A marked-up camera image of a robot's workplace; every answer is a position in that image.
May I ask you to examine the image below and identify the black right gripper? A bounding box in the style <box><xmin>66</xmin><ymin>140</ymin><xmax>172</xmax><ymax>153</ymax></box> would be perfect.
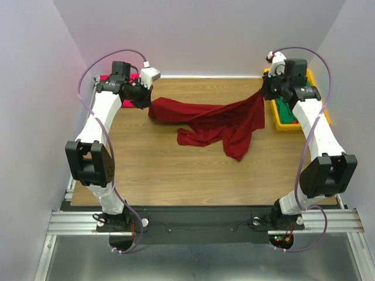
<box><xmin>258</xmin><ymin>68</ymin><xmax>289</xmax><ymax>101</ymax></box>

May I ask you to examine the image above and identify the dark red t shirt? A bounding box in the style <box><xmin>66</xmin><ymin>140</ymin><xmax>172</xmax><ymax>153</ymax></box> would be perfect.
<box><xmin>148</xmin><ymin>92</ymin><xmax>265</xmax><ymax>162</ymax></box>

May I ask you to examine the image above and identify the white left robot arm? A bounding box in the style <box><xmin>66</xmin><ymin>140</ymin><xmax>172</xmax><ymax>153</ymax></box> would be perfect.
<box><xmin>65</xmin><ymin>60</ymin><xmax>160</xmax><ymax>231</ymax></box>

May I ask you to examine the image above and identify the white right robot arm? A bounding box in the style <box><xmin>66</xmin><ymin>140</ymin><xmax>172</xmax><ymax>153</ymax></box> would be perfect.
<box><xmin>260</xmin><ymin>52</ymin><xmax>357</xmax><ymax>228</ymax></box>

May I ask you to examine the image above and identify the folded pink t shirt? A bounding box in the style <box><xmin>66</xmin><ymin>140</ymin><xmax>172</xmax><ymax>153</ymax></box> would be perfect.
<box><xmin>100</xmin><ymin>73</ymin><xmax>139</xmax><ymax>108</ymax></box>

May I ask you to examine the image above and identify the green t shirt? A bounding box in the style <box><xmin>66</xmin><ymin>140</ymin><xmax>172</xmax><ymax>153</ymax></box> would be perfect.
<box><xmin>275</xmin><ymin>97</ymin><xmax>298</xmax><ymax>124</ymax></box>

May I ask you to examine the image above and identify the yellow plastic bin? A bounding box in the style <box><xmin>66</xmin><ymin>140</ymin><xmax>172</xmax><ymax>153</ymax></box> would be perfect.
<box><xmin>270</xmin><ymin>69</ymin><xmax>332</xmax><ymax>131</ymax></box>

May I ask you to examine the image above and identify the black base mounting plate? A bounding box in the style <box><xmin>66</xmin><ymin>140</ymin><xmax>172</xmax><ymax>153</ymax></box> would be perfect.
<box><xmin>93</xmin><ymin>205</ymin><xmax>304</xmax><ymax>253</ymax></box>

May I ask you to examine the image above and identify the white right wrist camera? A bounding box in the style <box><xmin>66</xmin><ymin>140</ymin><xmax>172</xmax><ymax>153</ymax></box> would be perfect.
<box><xmin>266</xmin><ymin>52</ymin><xmax>287</xmax><ymax>77</ymax></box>

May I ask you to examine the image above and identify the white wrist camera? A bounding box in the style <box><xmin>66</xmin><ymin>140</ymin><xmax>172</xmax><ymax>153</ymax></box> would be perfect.
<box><xmin>266</xmin><ymin>52</ymin><xmax>287</xmax><ymax>77</ymax></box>
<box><xmin>139</xmin><ymin>61</ymin><xmax>161</xmax><ymax>90</ymax></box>

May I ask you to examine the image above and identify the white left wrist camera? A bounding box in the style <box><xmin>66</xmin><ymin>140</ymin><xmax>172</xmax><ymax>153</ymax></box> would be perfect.
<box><xmin>139</xmin><ymin>61</ymin><xmax>161</xmax><ymax>90</ymax></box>

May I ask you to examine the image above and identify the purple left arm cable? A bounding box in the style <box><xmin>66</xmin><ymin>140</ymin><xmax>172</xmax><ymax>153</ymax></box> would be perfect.
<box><xmin>76</xmin><ymin>49</ymin><xmax>150</xmax><ymax>255</ymax></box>

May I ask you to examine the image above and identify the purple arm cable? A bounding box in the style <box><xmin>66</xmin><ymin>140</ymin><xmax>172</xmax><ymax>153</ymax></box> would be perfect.
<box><xmin>76</xmin><ymin>49</ymin><xmax>150</xmax><ymax>255</ymax></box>
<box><xmin>268</xmin><ymin>46</ymin><xmax>333</xmax><ymax>253</ymax></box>

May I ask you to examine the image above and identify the aluminium frame rail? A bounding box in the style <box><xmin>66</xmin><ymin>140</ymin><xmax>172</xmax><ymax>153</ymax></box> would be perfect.
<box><xmin>47</xmin><ymin>209</ymin><xmax>364</xmax><ymax>235</ymax></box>

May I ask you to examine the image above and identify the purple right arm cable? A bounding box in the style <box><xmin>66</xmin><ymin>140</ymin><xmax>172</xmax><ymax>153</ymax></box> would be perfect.
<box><xmin>268</xmin><ymin>46</ymin><xmax>333</xmax><ymax>253</ymax></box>

